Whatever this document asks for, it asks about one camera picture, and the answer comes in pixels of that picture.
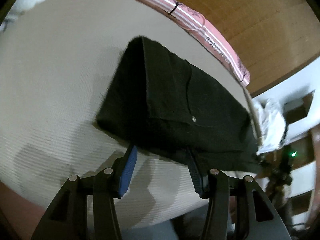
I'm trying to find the black denim pants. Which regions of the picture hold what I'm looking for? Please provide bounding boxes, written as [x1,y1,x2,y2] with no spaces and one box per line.
[97,36,260,173]

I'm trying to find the white crumpled plastic bag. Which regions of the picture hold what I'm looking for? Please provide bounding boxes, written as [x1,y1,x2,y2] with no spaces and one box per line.
[253,99,286,155]

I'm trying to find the beige woven mattress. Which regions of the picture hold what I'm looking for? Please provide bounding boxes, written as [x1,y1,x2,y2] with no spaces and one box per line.
[0,0,262,230]

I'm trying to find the wooden headboard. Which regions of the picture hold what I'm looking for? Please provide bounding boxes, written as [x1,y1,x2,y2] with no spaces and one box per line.
[178,0,319,96]

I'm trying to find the pink striped pillow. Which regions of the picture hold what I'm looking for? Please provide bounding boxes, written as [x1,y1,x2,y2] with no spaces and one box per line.
[137,0,250,87]

